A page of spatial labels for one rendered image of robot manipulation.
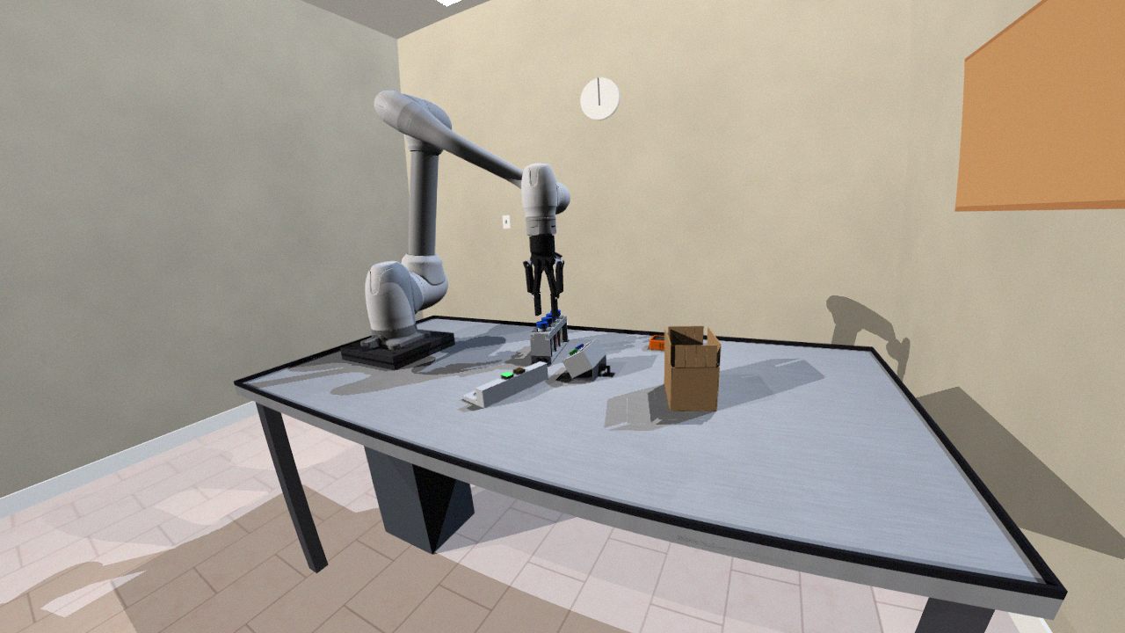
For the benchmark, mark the brown cardboard box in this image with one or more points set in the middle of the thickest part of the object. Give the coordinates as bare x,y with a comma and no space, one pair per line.
691,375

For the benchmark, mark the white key panel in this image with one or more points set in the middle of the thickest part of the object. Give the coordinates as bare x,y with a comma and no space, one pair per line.
590,356

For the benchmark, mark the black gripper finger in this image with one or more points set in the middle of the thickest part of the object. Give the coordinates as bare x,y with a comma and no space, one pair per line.
555,283
534,284

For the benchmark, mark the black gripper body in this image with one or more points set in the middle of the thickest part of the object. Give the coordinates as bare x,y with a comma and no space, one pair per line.
542,247

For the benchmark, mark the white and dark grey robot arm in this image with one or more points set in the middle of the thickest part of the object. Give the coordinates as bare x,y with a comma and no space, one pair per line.
393,295

